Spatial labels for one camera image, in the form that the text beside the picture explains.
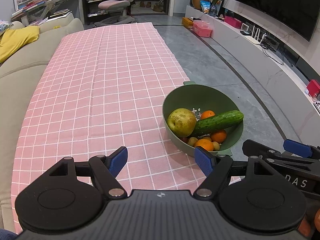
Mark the red cherry tomato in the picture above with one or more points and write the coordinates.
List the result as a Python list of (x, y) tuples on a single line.
[(184, 140)]

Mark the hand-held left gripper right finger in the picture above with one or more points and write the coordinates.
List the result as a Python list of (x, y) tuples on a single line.
[(203, 160)]

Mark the pink storage case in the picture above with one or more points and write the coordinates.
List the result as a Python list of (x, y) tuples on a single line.
[(233, 22)]

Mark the brown longan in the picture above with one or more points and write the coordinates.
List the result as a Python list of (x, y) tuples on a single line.
[(192, 141), (216, 146)]

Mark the black television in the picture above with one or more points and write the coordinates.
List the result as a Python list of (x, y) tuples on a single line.
[(275, 2)]

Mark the pink plastic box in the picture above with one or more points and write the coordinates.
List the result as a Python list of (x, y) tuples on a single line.
[(202, 29)]

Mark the patterned cushion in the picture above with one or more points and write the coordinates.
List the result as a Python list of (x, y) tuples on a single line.
[(5, 26)]

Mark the red box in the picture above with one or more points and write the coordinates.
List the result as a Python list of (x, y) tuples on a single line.
[(313, 88)]

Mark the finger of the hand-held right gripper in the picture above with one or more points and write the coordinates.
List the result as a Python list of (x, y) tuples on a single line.
[(252, 147), (297, 147)]

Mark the person's leg blue jeans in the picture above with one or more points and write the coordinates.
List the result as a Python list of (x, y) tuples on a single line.
[(6, 235)]

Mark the orange cardboard box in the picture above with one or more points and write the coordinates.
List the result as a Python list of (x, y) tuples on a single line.
[(188, 22)]

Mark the beige sofa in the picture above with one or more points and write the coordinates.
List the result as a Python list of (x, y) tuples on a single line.
[(25, 60)]

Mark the green cucumber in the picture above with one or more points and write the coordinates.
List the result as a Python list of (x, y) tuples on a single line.
[(217, 123)]

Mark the glass jar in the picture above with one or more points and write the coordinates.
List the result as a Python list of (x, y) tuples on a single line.
[(213, 10)]

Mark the pink checked tablecloth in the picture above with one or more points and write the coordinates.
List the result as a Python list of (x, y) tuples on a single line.
[(100, 92)]

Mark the yellow pillow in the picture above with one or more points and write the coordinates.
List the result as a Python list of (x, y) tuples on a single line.
[(17, 41)]

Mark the green colander bowl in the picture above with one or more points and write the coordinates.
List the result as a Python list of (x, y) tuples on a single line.
[(200, 95)]

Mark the yellow-green pear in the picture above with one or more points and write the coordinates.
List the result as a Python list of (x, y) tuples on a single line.
[(181, 122)]

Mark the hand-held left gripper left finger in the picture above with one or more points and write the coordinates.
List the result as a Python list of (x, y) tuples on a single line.
[(118, 161)]

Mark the person's right hand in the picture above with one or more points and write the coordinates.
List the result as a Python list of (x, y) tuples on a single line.
[(313, 223)]

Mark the white router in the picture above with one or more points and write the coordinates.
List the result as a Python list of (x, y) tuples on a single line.
[(253, 38)]

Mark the cluttered study desk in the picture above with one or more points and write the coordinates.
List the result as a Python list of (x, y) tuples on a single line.
[(37, 5)]

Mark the black set-top box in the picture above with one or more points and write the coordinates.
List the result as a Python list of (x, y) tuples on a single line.
[(272, 43)]

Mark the blue snack bag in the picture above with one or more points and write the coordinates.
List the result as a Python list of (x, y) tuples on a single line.
[(205, 7)]

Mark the pink office chair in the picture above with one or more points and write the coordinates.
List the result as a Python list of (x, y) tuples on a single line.
[(113, 5)]

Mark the black shelf unit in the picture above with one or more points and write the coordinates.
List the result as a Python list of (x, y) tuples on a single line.
[(92, 0)]

